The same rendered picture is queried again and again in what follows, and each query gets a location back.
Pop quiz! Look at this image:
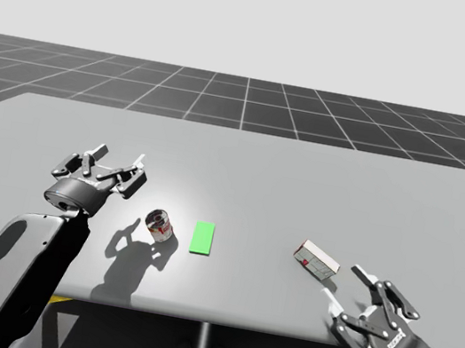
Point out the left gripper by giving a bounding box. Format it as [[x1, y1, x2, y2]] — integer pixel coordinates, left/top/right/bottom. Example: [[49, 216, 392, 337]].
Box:
[[40, 133, 154, 226]]

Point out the red and white can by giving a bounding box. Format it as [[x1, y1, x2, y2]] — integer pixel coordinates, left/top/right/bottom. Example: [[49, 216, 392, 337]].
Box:
[[141, 207, 178, 246]]

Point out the red and white carton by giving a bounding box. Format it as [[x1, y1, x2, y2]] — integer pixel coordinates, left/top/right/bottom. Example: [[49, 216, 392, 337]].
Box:
[[288, 237, 345, 286]]

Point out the green pad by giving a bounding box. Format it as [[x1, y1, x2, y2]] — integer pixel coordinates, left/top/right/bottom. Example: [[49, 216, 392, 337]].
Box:
[[187, 218, 217, 257]]

